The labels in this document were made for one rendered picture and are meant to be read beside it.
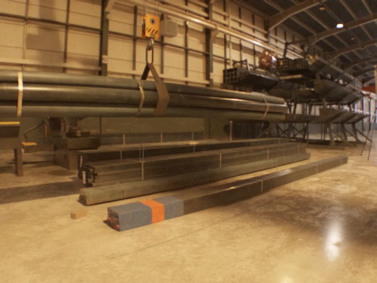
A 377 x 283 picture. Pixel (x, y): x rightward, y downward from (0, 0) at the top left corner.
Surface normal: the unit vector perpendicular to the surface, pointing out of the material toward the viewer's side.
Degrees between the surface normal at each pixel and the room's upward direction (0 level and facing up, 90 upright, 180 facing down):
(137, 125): 90
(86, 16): 90
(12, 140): 90
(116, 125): 90
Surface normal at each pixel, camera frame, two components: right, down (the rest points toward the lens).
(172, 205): 0.65, 0.05
